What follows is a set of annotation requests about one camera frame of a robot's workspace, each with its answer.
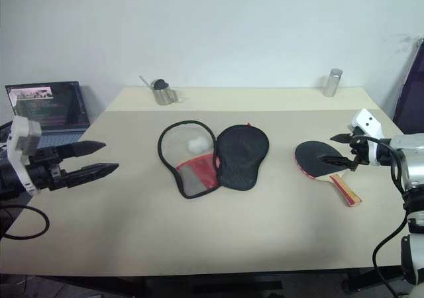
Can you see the steel cylinder canister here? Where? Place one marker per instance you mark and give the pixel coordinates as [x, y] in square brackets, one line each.
[332, 83]

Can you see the thin white stick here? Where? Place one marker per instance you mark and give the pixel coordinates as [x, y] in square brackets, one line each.
[145, 81]

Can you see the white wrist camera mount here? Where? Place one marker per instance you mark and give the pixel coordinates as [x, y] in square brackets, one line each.
[20, 145]
[367, 122]

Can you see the black round object in cup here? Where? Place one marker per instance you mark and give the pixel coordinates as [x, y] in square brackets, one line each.
[160, 84]

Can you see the black table tennis paddle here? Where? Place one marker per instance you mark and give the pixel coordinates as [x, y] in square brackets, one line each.
[311, 162]

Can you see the dark leaning board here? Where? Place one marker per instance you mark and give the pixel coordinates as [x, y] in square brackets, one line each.
[412, 92]

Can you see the open laptop computer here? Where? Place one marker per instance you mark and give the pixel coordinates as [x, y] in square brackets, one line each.
[49, 109]

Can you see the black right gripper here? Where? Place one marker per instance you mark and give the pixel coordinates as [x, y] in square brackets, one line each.
[361, 149]

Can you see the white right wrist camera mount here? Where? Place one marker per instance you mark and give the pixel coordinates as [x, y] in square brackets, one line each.
[367, 122]

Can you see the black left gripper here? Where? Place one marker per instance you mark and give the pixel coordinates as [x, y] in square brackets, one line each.
[49, 173]

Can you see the black and red paddle case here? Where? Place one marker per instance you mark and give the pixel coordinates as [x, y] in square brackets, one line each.
[240, 159]

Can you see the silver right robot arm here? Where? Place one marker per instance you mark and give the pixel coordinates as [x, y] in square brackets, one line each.
[412, 165]

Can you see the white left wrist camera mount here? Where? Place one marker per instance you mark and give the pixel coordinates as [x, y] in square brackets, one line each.
[20, 145]

